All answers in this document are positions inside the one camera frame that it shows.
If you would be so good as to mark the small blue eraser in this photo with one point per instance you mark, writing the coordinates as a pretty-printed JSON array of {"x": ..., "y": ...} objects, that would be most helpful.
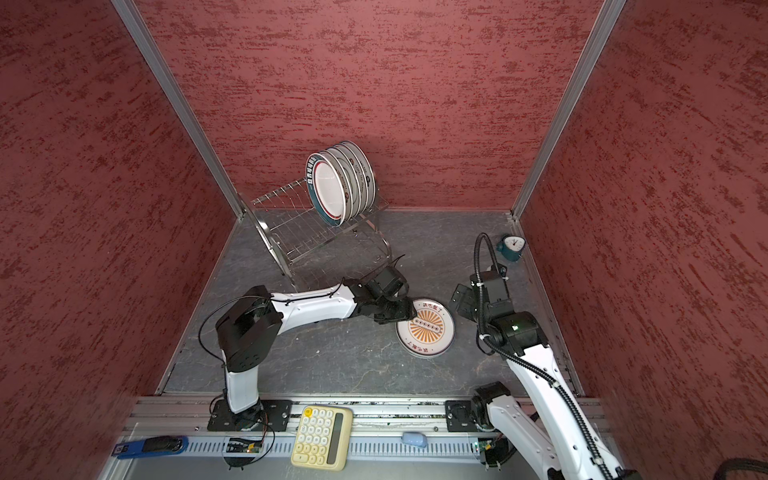
[{"x": 414, "y": 439}]

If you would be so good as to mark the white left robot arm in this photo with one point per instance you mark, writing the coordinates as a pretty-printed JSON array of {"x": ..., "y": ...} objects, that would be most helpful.
[{"x": 248, "y": 329}]

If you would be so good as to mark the blue stapler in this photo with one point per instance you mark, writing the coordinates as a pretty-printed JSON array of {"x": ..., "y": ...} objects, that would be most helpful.
[{"x": 151, "y": 447}]

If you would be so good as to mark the orange patterned plate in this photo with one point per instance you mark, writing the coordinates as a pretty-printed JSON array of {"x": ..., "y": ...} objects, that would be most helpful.
[{"x": 430, "y": 333}]

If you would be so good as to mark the red green rimmed plate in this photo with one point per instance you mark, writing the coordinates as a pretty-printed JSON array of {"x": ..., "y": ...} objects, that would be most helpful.
[{"x": 326, "y": 189}]

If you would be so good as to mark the aluminium corner post right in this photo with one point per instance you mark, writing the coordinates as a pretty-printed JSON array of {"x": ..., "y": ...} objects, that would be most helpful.
[{"x": 604, "y": 24}]

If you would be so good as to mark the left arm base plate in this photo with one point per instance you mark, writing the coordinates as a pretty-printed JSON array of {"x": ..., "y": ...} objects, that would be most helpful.
[{"x": 264, "y": 415}]

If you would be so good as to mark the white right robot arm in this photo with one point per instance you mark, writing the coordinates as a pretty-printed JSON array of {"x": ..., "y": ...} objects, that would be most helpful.
[{"x": 561, "y": 443}]

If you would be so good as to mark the yellow calculator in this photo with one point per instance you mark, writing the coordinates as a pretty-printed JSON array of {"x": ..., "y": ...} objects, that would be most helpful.
[{"x": 323, "y": 438}]

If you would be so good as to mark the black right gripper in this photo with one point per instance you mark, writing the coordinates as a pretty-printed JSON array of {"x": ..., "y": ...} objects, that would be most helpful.
[{"x": 468, "y": 298}]

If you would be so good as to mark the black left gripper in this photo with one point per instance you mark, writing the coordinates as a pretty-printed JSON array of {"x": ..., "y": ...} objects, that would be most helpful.
[{"x": 405, "y": 311}]

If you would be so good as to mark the aluminium corner post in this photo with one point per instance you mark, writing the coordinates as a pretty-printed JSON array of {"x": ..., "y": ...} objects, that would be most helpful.
[
  {"x": 133, "y": 21},
  {"x": 604, "y": 24}
]

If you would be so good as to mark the stainless steel dish rack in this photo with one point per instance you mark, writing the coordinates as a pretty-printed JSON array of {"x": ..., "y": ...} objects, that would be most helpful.
[{"x": 311, "y": 253}]

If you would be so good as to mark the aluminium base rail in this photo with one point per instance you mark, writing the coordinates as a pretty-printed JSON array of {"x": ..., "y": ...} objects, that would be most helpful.
[{"x": 375, "y": 436}]

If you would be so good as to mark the left circuit board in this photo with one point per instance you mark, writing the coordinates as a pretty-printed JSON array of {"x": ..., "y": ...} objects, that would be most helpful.
[{"x": 243, "y": 446}]

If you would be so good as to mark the aluminium corner post left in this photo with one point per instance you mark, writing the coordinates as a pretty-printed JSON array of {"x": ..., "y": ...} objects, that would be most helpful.
[{"x": 133, "y": 21}]

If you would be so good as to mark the circuit board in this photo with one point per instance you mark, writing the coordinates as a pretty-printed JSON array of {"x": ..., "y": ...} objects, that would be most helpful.
[
  {"x": 484, "y": 445},
  {"x": 243, "y": 446}
]

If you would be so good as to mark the right circuit board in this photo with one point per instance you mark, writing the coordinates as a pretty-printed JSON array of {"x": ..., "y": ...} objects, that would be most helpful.
[{"x": 484, "y": 445}]

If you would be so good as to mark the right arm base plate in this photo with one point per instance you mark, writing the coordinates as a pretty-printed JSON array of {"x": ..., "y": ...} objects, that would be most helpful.
[{"x": 459, "y": 416}]

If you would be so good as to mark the green rimmed plate outermost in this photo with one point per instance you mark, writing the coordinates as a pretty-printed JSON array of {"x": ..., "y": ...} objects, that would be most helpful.
[{"x": 368, "y": 172}]

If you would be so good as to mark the green white alarm clock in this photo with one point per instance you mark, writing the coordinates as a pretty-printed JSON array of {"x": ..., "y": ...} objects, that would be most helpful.
[{"x": 511, "y": 247}]

